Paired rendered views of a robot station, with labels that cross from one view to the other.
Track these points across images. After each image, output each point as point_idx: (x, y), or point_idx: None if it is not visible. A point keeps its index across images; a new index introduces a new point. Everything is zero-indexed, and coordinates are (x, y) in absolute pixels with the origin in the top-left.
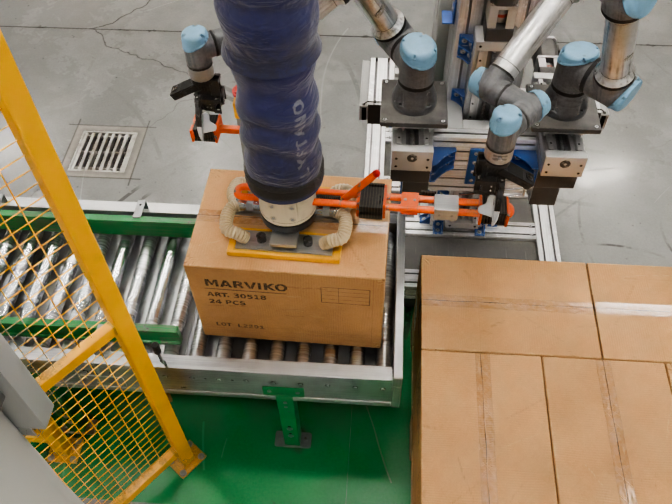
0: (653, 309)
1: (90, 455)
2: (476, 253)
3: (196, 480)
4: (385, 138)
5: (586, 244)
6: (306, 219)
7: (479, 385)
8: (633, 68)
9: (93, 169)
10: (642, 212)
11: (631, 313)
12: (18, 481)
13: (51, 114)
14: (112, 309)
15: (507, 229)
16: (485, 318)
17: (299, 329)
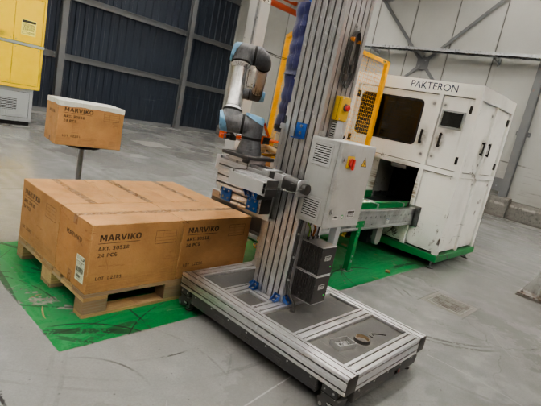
0: (140, 212)
1: None
2: (243, 279)
3: (249, 244)
4: (361, 308)
5: (194, 348)
6: (273, 145)
7: (187, 196)
8: (226, 105)
9: (435, 297)
10: (171, 387)
11: (149, 210)
12: None
13: (493, 308)
14: None
15: (241, 287)
16: (205, 206)
17: None
